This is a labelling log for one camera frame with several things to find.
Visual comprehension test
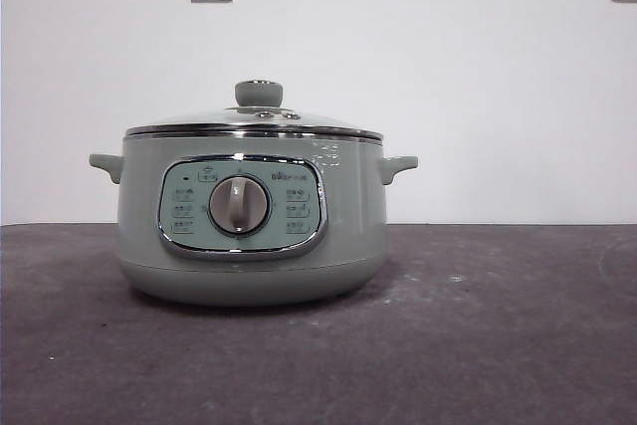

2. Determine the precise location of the glass lid with green knob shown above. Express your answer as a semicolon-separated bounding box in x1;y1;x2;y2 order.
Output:
123;79;384;140

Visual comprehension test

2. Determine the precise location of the pale green electric pot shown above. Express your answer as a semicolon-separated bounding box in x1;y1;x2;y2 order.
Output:
88;133;419;308

